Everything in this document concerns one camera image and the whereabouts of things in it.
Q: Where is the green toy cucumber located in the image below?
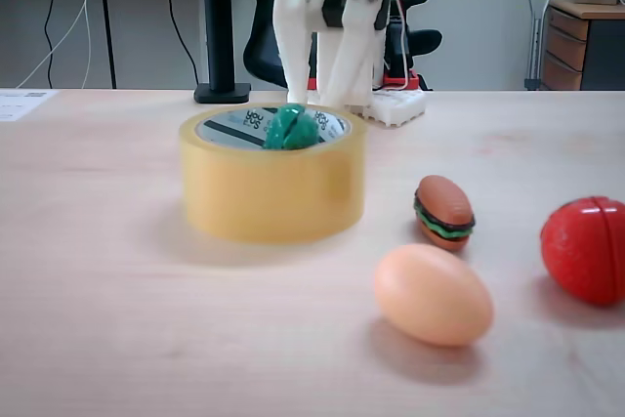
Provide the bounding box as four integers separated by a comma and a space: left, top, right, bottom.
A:
262, 102, 319, 151

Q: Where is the black office chair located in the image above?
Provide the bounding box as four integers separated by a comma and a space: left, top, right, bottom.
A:
237, 0, 443, 92

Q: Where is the red table clamp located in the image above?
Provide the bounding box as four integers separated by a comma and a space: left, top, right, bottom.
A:
382, 68, 421, 92

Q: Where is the metal crutch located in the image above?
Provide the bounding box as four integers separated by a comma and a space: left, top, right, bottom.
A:
523, 0, 563, 92

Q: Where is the small toy burger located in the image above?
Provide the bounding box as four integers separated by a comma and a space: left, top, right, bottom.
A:
413, 174, 477, 253

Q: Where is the black desk leg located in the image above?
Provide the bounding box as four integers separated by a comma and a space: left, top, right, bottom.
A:
99, 0, 119, 91

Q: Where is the brown drawer cabinet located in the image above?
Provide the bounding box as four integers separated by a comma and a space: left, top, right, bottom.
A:
540, 0, 625, 92

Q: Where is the beige toy egg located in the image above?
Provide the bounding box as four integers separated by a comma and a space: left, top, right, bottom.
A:
374, 242, 495, 348

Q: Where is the white printed paper sheet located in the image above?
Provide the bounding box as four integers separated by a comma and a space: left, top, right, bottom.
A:
0, 89, 61, 124

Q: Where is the red green toy tomato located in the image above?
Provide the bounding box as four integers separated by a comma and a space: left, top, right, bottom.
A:
539, 196, 625, 309

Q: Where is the white perforated base plate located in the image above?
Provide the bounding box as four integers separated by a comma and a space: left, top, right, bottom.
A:
341, 88, 427, 129

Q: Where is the black camera stand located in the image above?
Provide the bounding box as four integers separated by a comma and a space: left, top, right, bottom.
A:
193, 0, 253, 105

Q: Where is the black hanging cable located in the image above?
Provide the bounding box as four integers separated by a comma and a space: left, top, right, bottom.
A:
154, 0, 197, 91
26, 0, 69, 91

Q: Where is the white hanging cable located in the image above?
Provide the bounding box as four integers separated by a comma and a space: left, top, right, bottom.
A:
0, 0, 121, 91

